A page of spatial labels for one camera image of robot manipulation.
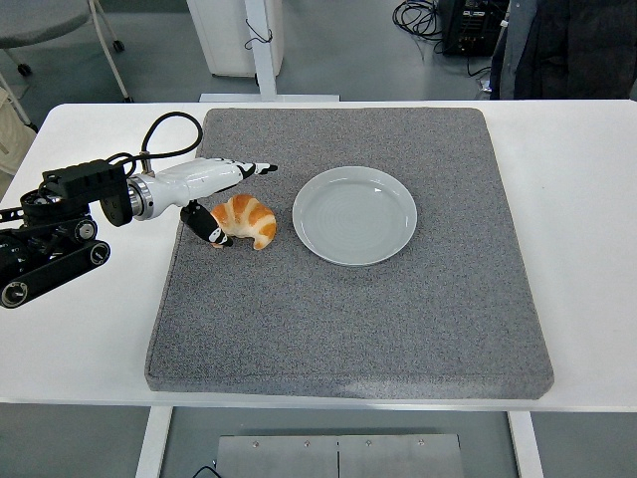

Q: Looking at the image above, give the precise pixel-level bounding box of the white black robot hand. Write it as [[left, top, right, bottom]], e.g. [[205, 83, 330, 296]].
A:
[[147, 156, 280, 249]]

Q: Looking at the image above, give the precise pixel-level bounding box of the orange croissant bread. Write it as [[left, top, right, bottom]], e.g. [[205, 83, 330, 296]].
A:
[[210, 193, 278, 252]]

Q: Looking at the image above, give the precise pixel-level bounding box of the grey round plate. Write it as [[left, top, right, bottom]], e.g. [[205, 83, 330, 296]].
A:
[[292, 165, 418, 267]]

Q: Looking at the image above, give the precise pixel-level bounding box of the grey metal plate with screws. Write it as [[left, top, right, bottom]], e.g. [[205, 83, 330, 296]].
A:
[[215, 433, 466, 478]]

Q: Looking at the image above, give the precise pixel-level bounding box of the white cabinet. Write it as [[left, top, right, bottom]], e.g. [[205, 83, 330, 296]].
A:
[[186, 0, 284, 79]]

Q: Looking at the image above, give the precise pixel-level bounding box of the white table column with foot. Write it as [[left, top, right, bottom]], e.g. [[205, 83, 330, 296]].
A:
[[198, 0, 340, 104]]

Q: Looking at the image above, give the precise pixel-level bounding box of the grey speckled mat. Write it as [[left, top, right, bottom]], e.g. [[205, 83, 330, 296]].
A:
[[143, 107, 555, 401]]

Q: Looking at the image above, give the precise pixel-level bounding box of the grey chair with white legs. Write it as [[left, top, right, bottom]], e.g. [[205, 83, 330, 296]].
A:
[[0, 0, 135, 134]]

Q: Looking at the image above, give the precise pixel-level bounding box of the white table leg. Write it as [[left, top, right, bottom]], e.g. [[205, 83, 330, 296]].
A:
[[134, 406, 174, 478], [507, 411, 544, 478]]

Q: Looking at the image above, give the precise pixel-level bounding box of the black equipment box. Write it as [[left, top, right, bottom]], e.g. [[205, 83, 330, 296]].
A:
[[437, 0, 512, 57]]

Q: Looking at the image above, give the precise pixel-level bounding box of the person in dark clothing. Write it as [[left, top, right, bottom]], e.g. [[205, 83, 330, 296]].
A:
[[490, 0, 637, 101]]

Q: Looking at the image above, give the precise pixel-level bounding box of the short black hanging cable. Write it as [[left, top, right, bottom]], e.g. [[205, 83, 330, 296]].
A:
[[243, 18, 274, 50]]

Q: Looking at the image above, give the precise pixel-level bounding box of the coiled black floor cable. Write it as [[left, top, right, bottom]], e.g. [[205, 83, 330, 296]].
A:
[[391, 0, 447, 41]]

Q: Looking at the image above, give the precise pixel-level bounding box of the thin black floor cable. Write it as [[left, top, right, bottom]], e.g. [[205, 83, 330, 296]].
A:
[[432, 39, 494, 80]]

